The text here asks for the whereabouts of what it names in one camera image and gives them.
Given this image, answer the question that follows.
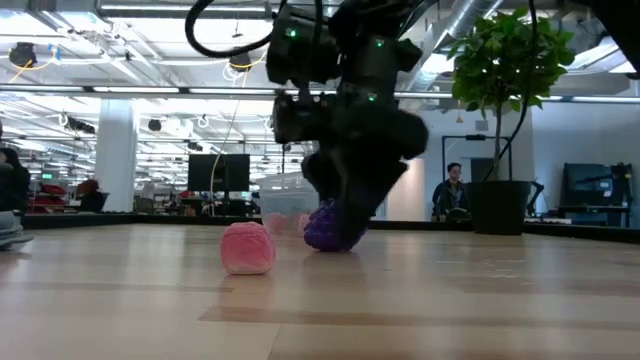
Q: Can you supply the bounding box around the clear plastic tupperware container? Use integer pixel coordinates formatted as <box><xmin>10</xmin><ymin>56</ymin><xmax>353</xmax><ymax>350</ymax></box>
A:
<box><xmin>257</xmin><ymin>172</ymin><xmax>321</xmax><ymax>235</ymax></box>

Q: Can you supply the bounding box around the black background monitor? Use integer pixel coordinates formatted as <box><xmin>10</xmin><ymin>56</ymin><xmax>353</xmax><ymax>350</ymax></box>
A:
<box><xmin>187</xmin><ymin>153</ymin><xmax>251</xmax><ymax>194</ymax></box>

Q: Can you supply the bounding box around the white building column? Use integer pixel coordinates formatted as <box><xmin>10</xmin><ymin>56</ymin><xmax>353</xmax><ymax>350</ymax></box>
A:
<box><xmin>93</xmin><ymin>97</ymin><xmax>139</xmax><ymax>214</ymax></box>

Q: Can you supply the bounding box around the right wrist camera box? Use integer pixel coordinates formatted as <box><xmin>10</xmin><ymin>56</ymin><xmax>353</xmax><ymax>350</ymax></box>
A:
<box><xmin>272</xmin><ymin>92</ymin><xmax>331</xmax><ymax>145</ymax></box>

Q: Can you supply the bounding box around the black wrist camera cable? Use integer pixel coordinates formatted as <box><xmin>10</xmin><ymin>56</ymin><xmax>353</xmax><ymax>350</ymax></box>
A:
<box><xmin>183</xmin><ymin>0</ymin><xmax>326</xmax><ymax>60</ymax></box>

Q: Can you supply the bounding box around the dark display on stand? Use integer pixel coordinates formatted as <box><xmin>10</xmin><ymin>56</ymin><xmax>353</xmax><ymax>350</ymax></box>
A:
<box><xmin>562</xmin><ymin>162</ymin><xmax>634</xmax><ymax>227</ymax></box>

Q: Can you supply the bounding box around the silver ventilation duct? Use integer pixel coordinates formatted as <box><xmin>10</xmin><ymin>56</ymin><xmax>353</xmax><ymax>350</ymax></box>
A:
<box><xmin>399</xmin><ymin>0</ymin><xmax>496</xmax><ymax>114</ymax></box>

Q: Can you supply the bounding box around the purple toy grape bunch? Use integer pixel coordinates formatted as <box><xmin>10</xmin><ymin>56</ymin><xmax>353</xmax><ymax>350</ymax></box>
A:
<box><xmin>303</xmin><ymin>198</ymin><xmax>369</xmax><ymax>254</ymax></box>

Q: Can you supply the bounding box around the black metal gantry frame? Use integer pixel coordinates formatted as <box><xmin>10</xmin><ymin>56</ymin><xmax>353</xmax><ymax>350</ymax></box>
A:
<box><xmin>441</xmin><ymin>133</ymin><xmax>514</xmax><ymax>201</ymax></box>

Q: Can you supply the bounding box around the grey folded cloth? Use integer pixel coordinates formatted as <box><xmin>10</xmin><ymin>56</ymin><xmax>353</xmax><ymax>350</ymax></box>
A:
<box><xmin>0</xmin><ymin>209</ymin><xmax>36</xmax><ymax>251</ymax></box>

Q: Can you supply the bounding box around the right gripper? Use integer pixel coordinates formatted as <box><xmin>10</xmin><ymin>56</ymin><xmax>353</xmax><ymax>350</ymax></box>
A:
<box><xmin>302</xmin><ymin>84</ymin><xmax>430</xmax><ymax>246</ymax></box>

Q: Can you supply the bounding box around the person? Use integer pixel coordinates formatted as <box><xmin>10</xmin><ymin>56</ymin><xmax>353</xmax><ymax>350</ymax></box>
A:
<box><xmin>0</xmin><ymin>147</ymin><xmax>32</xmax><ymax>214</ymax></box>
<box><xmin>77</xmin><ymin>178</ymin><xmax>107</xmax><ymax>214</ymax></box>
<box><xmin>432</xmin><ymin>162</ymin><xmax>471</xmax><ymax>222</ymax></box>

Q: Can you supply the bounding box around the black aluminium table frame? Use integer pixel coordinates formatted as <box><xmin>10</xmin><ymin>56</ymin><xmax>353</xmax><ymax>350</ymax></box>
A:
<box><xmin>19</xmin><ymin>210</ymin><xmax>640</xmax><ymax>246</ymax></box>

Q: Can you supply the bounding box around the green plant in black pot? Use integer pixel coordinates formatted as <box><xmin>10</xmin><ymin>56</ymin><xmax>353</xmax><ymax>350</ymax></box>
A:
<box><xmin>447</xmin><ymin>5</ymin><xmax>577</xmax><ymax>236</ymax></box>

